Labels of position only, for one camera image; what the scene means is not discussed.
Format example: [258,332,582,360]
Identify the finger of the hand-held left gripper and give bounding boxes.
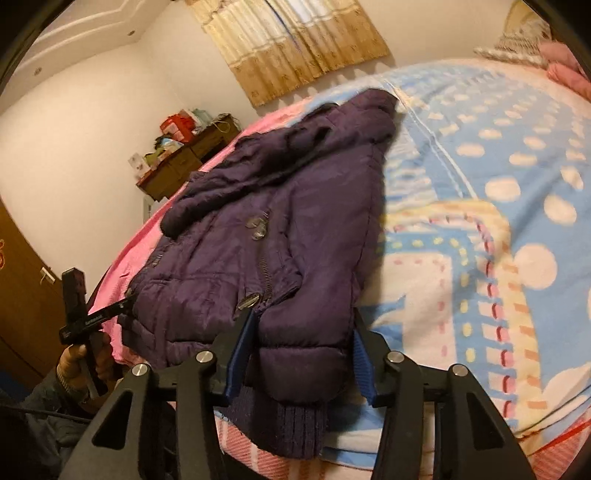
[100,297,138,324]

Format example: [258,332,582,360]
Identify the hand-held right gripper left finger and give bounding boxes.
[62,307,256,480]

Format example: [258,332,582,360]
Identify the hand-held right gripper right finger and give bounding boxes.
[353,308,539,480]

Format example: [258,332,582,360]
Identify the purple quilted jacket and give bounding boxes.
[117,89,399,460]

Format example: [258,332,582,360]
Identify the person's left forearm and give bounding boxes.
[0,369,95,480]

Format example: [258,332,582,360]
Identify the person's left hand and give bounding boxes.
[56,330,116,405]

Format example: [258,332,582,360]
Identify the brown wooden wardrobe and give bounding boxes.
[0,198,75,380]

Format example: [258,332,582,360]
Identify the red plaid mattress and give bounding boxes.
[215,413,591,480]

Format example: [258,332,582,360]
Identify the brown wooden desk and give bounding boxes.
[135,115,242,203]

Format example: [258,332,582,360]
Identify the red gift box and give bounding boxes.
[160,114,195,142]

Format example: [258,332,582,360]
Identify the bed with pink-blue cover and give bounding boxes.
[88,58,591,462]

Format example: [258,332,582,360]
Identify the beige patterned window curtain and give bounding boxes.
[185,0,389,108]

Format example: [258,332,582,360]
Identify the patterned pillow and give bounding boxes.
[474,28,553,70]

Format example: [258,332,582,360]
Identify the pink folded blanket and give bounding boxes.
[540,39,586,92]

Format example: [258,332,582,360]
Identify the cream wooden headboard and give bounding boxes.
[503,0,553,40]

